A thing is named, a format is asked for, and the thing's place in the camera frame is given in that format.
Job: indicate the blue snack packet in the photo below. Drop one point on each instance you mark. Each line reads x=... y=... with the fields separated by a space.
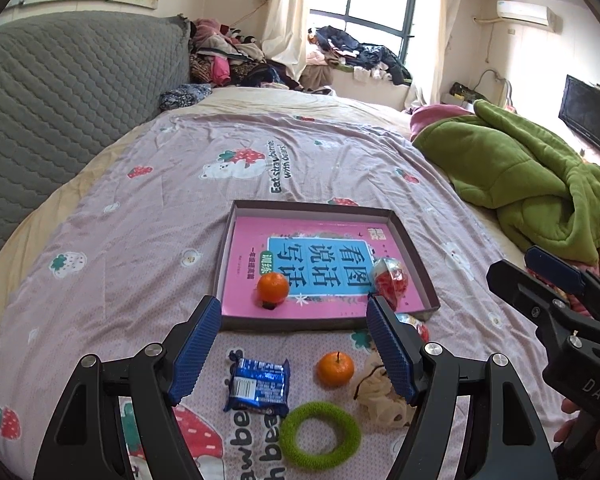
x=257 y=385

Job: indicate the pile of mixed clothes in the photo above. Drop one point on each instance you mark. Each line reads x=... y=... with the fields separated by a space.
x=225 y=60

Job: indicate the green fleece blanket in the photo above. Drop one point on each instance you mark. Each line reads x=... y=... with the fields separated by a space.
x=530 y=185

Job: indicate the cream curtain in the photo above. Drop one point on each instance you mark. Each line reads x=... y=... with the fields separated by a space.
x=285 y=10
x=442 y=25

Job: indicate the orange tangerine with stem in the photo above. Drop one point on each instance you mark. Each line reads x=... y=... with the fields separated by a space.
x=335 y=370

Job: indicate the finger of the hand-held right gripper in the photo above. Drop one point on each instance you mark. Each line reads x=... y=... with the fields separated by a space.
x=520 y=290
x=552 y=265

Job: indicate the shallow grey cardboard box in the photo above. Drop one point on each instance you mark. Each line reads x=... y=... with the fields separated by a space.
x=330 y=324

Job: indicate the beige ruffled scrunchie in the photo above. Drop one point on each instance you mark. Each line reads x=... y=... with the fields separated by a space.
x=375 y=402

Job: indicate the white air conditioner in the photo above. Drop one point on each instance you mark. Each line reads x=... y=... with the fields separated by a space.
x=527 y=14

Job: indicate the pink strawberry printed blanket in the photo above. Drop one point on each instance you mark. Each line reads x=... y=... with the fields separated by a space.
x=130 y=260

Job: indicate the pile of dark clothes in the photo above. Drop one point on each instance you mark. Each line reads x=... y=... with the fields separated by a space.
x=365 y=55

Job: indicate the pink pillow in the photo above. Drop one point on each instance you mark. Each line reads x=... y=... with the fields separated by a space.
x=430 y=115

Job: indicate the pink and blue book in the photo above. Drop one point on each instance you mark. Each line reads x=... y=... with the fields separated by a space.
x=250 y=285

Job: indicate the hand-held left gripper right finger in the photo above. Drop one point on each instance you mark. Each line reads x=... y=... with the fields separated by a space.
x=390 y=355

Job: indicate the grey quilted headboard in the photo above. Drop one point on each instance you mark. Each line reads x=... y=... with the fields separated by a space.
x=55 y=110

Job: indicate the dark blue patterned cloth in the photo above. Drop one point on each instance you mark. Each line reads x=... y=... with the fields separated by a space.
x=185 y=96

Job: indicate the black box on side table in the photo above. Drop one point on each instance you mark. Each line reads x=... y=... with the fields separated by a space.
x=465 y=91

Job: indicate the red and white wrapped snack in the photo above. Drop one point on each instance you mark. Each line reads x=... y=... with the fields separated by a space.
x=391 y=275
x=416 y=327

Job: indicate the stemless orange tangerine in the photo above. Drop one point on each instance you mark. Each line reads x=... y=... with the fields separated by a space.
x=273 y=287

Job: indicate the person's right hand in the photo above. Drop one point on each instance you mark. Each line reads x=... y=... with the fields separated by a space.
x=570 y=422

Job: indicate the black wall television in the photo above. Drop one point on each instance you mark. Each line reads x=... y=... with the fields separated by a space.
x=590 y=115

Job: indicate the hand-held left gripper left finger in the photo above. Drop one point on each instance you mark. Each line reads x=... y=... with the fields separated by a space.
x=195 y=355

